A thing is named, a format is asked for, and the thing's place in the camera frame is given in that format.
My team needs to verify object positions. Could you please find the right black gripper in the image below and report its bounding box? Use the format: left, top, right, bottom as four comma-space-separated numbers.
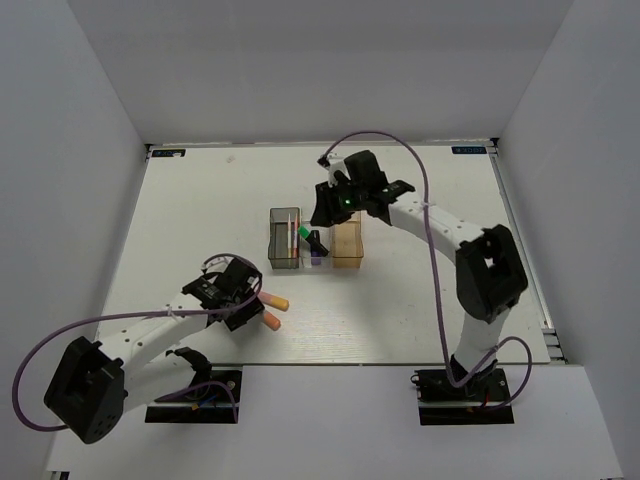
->
311, 177, 367, 228

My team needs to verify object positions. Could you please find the orange marker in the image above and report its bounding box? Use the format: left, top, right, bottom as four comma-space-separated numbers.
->
262, 310, 281, 331
258, 292, 290, 312

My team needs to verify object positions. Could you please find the green cap black highlighter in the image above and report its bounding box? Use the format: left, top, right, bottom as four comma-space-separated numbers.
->
298, 226, 329, 257

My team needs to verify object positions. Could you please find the purple cap black highlighter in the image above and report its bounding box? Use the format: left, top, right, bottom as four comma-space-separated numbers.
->
308, 230, 324, 266

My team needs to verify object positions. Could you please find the pink thin pen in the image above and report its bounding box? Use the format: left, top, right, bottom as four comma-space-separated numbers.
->
292, 214, 299, 258

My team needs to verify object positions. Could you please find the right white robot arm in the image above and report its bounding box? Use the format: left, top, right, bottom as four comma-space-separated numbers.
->
311, 150, 528, 399

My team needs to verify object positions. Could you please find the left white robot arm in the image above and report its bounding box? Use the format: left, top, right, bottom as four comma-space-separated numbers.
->
44, 258, 264, 444

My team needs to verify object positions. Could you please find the orange transparent container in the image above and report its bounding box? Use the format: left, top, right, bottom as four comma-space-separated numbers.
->
331, 212, 364, 269

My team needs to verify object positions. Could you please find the dark grey transparent container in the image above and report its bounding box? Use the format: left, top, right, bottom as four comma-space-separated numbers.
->
268, 207, 300, 270

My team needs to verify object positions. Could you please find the clear transparent container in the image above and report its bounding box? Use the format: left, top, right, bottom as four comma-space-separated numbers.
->
298, 208, 332, 269

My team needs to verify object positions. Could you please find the right blue table label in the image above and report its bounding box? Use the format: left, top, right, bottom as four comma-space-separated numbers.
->
451, 145, 487, 155

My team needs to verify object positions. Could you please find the left black table label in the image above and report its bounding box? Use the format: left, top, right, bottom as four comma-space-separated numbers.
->
151, 149, 186, 158

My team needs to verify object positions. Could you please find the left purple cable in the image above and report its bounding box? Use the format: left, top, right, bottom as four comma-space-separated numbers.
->
11, 253, 264, 432

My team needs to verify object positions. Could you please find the purple cable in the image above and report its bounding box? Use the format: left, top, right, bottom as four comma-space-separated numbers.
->
11, 253, 264, 432
324, 131, 532, 411

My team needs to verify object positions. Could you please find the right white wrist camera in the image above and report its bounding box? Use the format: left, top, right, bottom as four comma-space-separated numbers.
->
317, 155, 347, 186

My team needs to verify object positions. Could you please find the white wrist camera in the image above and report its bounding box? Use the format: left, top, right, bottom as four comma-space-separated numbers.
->
200, 256, 231, 273
317, 155, 347, 186

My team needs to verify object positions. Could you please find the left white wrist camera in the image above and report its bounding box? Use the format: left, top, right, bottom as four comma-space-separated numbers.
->
200, 256, 231, 273

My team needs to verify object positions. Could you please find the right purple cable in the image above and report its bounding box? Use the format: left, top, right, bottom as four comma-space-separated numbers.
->
324, 131, 532, 411

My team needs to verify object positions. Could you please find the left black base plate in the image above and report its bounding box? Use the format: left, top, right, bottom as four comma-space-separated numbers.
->
144, 369, 243, 425

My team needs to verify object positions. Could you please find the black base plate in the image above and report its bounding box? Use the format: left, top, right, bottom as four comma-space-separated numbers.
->
144, 369, 243, 425
411, 368, 514, 426

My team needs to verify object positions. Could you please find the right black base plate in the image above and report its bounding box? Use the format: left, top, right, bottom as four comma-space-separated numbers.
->
411, 368, 514, 426

